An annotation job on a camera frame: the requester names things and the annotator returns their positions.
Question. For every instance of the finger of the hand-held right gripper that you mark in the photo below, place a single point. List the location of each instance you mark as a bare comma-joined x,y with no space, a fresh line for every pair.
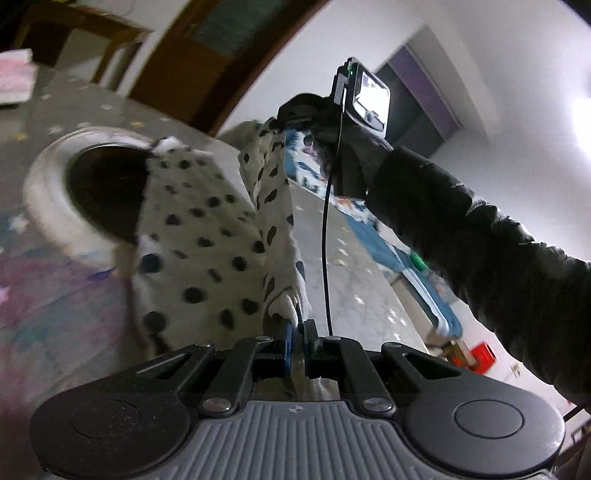
304,110

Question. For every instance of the brown wooden door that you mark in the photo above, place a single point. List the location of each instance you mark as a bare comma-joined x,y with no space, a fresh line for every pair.
203,60

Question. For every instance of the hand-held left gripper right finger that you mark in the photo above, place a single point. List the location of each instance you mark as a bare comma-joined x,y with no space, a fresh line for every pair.
310,344

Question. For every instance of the white round basket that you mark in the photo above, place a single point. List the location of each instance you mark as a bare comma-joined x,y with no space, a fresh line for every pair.
46,198

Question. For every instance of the white navy polka-dot garment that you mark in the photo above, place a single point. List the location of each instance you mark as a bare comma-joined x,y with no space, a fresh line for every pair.
198,230

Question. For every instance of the person's right forearm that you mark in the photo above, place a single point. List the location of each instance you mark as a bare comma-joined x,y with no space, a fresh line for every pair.
485,258

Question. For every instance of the purple curtain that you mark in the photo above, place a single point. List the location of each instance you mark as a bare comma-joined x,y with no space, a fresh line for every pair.
427,87

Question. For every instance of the window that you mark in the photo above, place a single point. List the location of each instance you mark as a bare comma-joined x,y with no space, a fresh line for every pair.
415,115

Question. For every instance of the pink white folded cloth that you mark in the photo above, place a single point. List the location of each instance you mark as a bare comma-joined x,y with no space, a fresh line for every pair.
16,76

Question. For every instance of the wooden side table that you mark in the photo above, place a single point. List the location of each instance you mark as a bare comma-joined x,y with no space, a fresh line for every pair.
87,23

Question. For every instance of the red box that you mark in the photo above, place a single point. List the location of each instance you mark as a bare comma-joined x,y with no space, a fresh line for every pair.
483,356

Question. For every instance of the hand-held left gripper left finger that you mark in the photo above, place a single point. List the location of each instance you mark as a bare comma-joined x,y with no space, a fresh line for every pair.
287,344

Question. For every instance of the person's right hand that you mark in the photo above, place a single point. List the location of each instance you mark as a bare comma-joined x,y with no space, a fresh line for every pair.
351,157

